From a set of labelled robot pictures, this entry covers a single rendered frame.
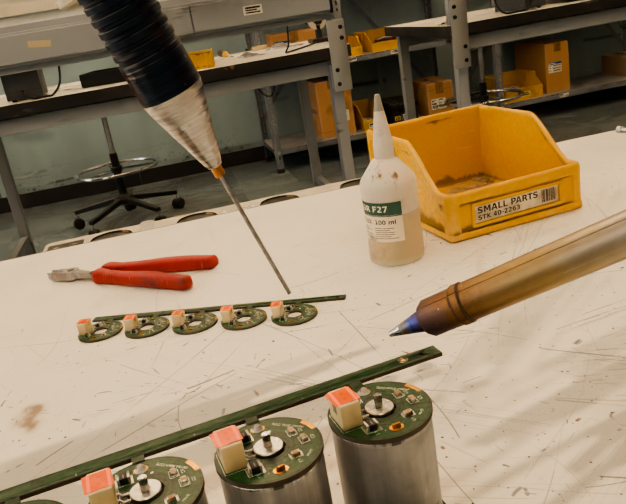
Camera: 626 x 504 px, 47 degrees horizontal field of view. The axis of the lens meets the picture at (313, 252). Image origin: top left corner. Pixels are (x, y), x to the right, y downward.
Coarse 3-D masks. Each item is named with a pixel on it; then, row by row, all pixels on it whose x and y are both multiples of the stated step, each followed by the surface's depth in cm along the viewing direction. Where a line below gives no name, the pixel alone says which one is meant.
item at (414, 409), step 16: (368, 384) 18; (384, 384) 18; (400, 384) 18; (368, 400) 17; (400, 400) 17; (416, 400) 17; (400, 416) 16; (416, 416) 16; (336, 432) 16; (352, 432) 16; (368, 432) 16; (384, 432) 16; (400, 432) 16; (416, 432) 16
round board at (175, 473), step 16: (144, 464) 16; (160, 464) 16; (176, 464) 16; (192, 464) 16; (128, 480) 16; (160, 480) 16; (176, 480) 16; (192, 480) 15; (128, 496) 15; (160, 496) 15; (176, 496) 15; (192, 496) 15
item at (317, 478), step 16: (256, 448) 16; (272, 448) 16; (320, 464) 16; (304, 480) 15; (320, 480) 16; (224, 496) 16; (240, 496) 15; (256, 496) 15; (272, 496) 15; (288, 496) 15; (304, 496) 15; (320, 496) 16
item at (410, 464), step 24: (384, 408) 17; (432, 432) 17; (336, 456) 17; (360, 456) 16; (384, 456) 16; (408, 456) 16; (432, 456) 17; (360, 480) 16; (384, 480) 16; (408, 480) 16; (432, 480) 17
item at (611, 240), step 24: (624, 216) 12; (576, 240) 13; (600, 240) 12; (624, 240) 12; (504, 264) 14; (528, 264) 13; (552, 264) 13; (576, 264) 13; (600, 264) 12; (456, 288) 14; (480, 288) 14; (504, 288) 13; (528, 288) 13; (552, 288) 13; (432, 312) 14; (456, 312) 14; (480, 312) 14
